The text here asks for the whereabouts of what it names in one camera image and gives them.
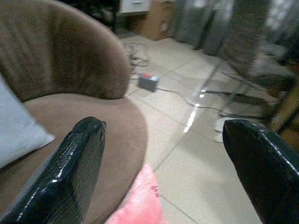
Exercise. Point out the metal frame chair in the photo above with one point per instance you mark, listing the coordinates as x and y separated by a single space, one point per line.
247 77

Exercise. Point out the pink fluffy pillow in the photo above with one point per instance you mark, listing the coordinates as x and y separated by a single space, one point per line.
140 200

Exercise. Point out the white slipper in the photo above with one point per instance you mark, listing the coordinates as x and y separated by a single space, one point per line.
219 130

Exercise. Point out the grey patterned curtain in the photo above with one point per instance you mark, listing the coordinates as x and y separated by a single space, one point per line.
210 25

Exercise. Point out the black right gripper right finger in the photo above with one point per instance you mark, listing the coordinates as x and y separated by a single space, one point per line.
264 168

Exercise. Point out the light grey pillow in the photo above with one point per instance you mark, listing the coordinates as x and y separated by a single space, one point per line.
16 130

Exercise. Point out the brown round sofa chair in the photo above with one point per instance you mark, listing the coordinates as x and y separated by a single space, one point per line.
70 77

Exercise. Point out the cardboard box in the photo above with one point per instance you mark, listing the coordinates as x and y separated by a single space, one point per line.
155 21

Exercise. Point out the black box with red button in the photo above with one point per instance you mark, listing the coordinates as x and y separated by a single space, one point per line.
148 81

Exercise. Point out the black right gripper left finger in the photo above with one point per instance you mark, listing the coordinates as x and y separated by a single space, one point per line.
63 172

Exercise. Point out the white cabinet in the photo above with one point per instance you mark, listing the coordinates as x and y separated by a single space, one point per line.
134 6

